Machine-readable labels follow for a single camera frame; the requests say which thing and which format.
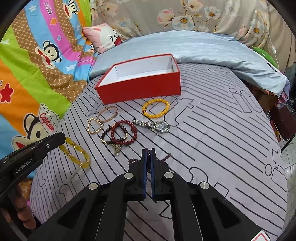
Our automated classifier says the yellow amber chunky bracelet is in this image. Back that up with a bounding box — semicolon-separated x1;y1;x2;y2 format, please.
58;136;91;169

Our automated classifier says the gold small bead bracelet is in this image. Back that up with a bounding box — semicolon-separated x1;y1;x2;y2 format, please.
87;117;104;135

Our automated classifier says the dark brown bead bracelet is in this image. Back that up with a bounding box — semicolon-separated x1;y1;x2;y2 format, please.
100;124;129;156

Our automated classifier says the rose gold bangle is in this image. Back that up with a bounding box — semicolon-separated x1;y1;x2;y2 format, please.
97;106;118;123

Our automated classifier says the dark red bead bracelet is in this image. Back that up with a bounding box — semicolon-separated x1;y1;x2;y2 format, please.
110;119;139;147

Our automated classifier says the silver metal wristwatch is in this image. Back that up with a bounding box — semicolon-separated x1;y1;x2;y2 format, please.
132;118;170;135

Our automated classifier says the yellow round bead bracelet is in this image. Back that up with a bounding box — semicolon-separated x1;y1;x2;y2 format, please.
141;98;171;119

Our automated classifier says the person's left hand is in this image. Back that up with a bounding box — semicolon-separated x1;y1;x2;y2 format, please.
13;185;36;230

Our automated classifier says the grey striped bed sheet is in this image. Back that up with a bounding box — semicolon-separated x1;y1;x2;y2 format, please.
30;64;287;240

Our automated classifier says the colourful monkey cartoon blanket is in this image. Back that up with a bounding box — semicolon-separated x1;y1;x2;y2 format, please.
1;1;96;157

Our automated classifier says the pink cartoon pillow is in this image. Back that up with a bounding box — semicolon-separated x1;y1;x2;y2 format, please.
82;23;122;54

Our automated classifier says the red cardboard box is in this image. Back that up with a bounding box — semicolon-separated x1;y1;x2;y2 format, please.
95;54;181;104

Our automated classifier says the light blue quilt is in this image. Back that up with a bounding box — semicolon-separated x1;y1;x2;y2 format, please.
89;31;290;96

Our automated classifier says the green plastic object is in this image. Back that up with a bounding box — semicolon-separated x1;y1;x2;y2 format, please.
252;47;278;68

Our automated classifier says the grey floral blanket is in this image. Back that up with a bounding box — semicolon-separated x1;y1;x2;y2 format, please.
90;0;271;48

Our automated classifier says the white cable with switch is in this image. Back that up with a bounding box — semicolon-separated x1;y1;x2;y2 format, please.
267;32;280;70

